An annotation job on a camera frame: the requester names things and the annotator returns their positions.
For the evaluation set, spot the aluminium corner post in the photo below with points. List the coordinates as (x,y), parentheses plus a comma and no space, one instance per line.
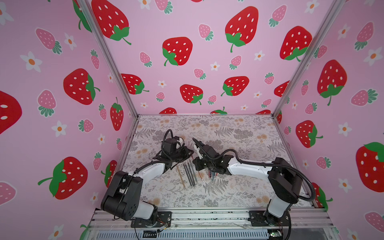
(326,24)
(109,23)

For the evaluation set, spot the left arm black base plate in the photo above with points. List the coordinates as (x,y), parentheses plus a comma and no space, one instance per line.
(157,220)

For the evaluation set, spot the aluminium frame rail base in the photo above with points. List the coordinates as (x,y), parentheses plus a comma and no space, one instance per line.
(216,224)

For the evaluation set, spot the right aluminium corner post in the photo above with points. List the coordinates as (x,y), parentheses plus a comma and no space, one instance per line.
(326,24)

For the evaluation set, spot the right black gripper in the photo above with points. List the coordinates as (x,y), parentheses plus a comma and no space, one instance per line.
(202,152)

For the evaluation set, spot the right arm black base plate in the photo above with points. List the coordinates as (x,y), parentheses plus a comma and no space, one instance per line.
(264,219)

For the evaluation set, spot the yellow pencil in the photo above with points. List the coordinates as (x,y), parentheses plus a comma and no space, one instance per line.
(181,177)

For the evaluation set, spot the left aluminium corner post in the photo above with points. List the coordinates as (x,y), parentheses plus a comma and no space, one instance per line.
(109,23)

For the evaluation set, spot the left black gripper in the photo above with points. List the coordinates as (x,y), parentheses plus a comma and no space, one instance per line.
(185,155)

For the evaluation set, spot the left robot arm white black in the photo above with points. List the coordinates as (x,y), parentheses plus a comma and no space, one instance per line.
(123,196)

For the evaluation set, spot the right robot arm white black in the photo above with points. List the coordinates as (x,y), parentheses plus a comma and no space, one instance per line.
(290,184)

